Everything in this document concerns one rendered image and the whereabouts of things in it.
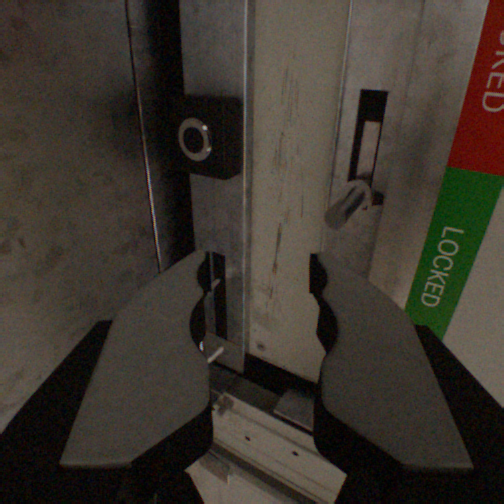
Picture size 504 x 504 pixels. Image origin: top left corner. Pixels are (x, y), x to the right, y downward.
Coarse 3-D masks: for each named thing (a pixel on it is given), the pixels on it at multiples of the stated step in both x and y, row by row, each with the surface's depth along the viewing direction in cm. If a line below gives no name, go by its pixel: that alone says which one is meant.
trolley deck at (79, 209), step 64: (0, 0) 17; (64, 0) 19; (0, 64) 18; (64, 64) 21; (128, 64) 25; (0, 128) 19; (64, 128) 22; (128, 128) 26; (0, 192) 20; (64, 192) 23; (128, 192) 28; (0, 256) 21; (64, 256) 25; (128, 256) 30; (0, 320) 22; (64, 320) 26; (0, 384) 23
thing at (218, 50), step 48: (192, 0) 24; (240, 0) 22; (192, 48) 26; (240, 48) 24; (240, 96) 25; (240, 144) 27; (192, 192) 32; (240, 192) 29; (240, 240) 32; (240, 288) 34; (240, 336) 37
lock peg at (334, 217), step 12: (360, 180) 24; (348, 192) 23; (360, 192) 24; (336, 204) 22; (348, 204) 22; (360, 204) 24; (372, 204) 25; (324, 216) 22; (336, 216) 21; (348, 216) 21; (336, 228) 22
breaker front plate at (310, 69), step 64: (256, 0) 23; (320, 0) 21; (384, 0) 19; (256, 64) 25; (320, 64) 23; (384, 64) 21; (256, 128) 27; (320, 128) 25; (384, 128) 22; (256, 192) 30; (320, 192) 27; (384, 192) 24; (256, 256) 33; (256, 320) 37
